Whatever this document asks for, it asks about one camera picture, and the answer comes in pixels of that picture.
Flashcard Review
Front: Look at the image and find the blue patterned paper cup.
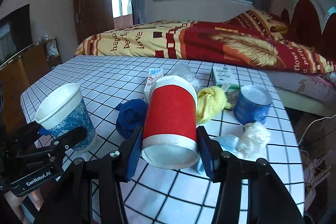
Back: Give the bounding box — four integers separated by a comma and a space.
35, 83, 96, 153

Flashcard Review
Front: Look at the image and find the blue knitted cloth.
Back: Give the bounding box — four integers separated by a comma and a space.
116, 99, 148, 139

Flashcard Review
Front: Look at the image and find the white tissue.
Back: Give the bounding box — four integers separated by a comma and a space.
236, 122, 271, 160

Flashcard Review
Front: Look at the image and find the light blue face mask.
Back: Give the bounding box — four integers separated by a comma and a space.
196, 134, 240, 174

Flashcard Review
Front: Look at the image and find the red paper cup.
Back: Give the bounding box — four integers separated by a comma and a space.
141, 76, 199, 169

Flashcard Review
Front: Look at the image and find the red white milk carton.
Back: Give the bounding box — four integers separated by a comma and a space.
143, 68, 163, 103

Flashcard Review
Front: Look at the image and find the short blue paper cup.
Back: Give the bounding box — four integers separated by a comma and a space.
233, 85, 272, 125

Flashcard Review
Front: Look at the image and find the yellow knotted cloth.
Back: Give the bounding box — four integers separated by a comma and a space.
196, 86, 235, 124

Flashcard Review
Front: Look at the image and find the clear plastic bag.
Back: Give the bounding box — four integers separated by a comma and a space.
168, 63, 202, 92

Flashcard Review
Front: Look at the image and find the green white small box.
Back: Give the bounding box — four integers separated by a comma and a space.
211, 66, 240, 92

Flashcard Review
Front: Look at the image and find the person left hand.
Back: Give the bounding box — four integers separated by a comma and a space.
5, 189, 44, 224

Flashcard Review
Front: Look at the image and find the white grid tablecloth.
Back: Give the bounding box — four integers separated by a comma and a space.
20, 54, 305, 224

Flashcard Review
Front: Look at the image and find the wooden tv cabinet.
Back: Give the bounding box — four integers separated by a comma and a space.
1, 43, 62, 133

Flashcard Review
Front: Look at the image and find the black television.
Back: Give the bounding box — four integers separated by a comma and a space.
0, 4, 33, 65

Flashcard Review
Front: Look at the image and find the brown wooden door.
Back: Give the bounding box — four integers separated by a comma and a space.
73, 0, 114, 43

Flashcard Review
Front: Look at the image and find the red yellow quilt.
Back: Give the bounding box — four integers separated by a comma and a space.
75, 10, 335, 74

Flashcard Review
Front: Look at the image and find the red heart headboard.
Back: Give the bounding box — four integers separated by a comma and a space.
281, 0, 336, 60

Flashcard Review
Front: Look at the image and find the bed mattress and frame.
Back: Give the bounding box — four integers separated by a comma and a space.
266, 71, 335, 117

